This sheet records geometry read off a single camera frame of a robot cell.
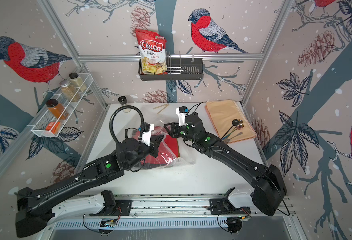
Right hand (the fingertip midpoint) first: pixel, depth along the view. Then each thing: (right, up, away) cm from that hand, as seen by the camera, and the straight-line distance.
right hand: (165, 125), depth 74 cm
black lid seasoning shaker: (-36, +17, +36) cm, 53 cm away
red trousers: (+1, -11, -3) cm, 12 cm away
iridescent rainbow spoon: (+49, -3, +30) cm, 58 cm away
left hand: (0, -3, -8) cm, 9 cm away
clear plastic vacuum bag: (+11, -20, +19) cm, 30 cm away
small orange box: (-50, 0, -8) cm, 51 cm away
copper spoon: (+51, +1, +33) cm, 61 cm away
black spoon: (+48, 0, +33) cm, 58 cm away
